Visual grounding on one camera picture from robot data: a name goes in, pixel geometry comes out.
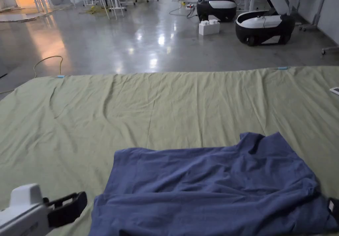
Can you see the white power strip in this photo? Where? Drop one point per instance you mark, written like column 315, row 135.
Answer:
column 190, row 7

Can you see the white card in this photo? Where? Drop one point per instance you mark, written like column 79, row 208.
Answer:
column 335, row 90

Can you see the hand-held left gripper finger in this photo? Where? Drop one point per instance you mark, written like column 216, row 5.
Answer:
column 67, row 213

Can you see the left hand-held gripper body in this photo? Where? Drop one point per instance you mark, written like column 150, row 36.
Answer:
column 23, row 212

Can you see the white block-shaped box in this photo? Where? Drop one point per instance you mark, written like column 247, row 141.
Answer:
column 209, row 28

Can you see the dark blue shirt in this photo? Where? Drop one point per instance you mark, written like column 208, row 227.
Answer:
column 212, row 183

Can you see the black and white robot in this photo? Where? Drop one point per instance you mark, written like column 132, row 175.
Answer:
column 219, row 8
column 264, row 27

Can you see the bed with pale green sheet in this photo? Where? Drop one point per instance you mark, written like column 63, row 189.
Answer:
column 159, row 108

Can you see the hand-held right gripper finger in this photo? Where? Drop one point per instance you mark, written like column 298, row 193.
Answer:
column 334, row 206

